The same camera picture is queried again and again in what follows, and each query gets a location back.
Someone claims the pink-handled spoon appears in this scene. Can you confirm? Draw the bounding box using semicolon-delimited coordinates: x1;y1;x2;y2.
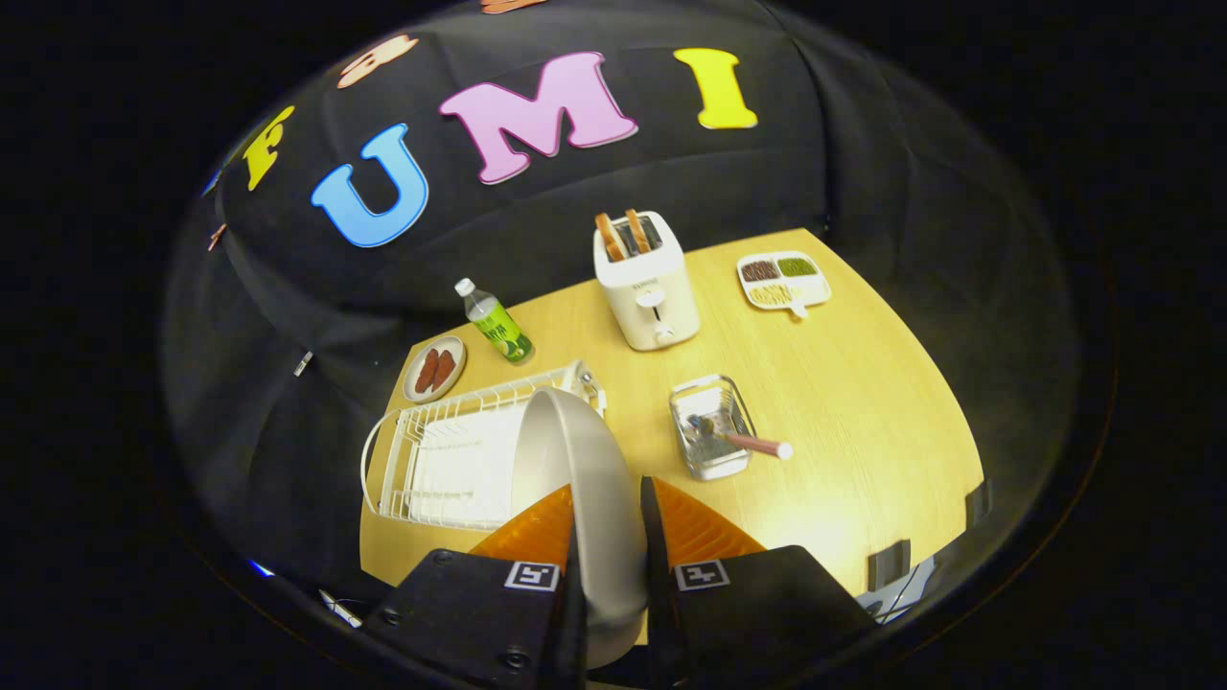
688;414;795;462

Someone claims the metal wire basket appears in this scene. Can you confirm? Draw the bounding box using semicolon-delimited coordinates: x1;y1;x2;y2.
669;374;756;481

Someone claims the black backdrop cloth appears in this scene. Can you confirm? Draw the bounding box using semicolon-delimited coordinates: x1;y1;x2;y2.
163;0;1084;614

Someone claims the small grey dish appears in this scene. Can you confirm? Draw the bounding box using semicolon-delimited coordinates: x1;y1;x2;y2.
403;335;468;403

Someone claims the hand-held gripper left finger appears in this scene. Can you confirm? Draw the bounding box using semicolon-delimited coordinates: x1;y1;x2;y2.
362;484;588;690

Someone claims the white wire dish rack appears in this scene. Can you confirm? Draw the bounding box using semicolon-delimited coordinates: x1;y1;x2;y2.
360;359;608;533

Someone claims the white divided bean tray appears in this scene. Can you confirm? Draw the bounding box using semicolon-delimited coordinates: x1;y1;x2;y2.
736;251;832;319

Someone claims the white toaster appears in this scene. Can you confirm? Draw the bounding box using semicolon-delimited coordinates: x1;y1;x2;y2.
592;211;701;352

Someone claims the white round plate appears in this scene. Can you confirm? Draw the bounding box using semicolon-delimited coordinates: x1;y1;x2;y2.
508;385;649;670

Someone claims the green label drink bottle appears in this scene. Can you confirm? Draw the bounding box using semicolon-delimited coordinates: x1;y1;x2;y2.
454;278;535;364

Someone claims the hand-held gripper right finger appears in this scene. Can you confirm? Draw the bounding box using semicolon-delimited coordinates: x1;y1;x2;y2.
639;476;878;690

